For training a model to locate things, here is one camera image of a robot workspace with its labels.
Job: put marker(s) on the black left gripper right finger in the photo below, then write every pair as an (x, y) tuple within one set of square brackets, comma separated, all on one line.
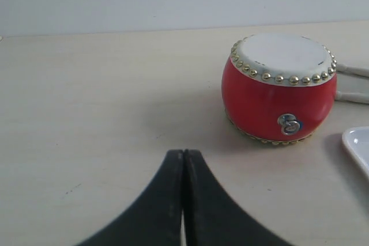
[(211, 216)]

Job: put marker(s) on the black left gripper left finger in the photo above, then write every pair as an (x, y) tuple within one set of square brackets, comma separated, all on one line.
[(155, 217)]

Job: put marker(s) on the wooden drumstick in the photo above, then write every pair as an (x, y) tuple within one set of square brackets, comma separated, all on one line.
[(360, 98), (363, 72)]

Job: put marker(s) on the small red drum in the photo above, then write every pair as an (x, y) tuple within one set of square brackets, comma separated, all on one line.
[(278, 88)]

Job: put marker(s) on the white plastic tray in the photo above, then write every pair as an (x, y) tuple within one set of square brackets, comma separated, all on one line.
[(355, 141)]

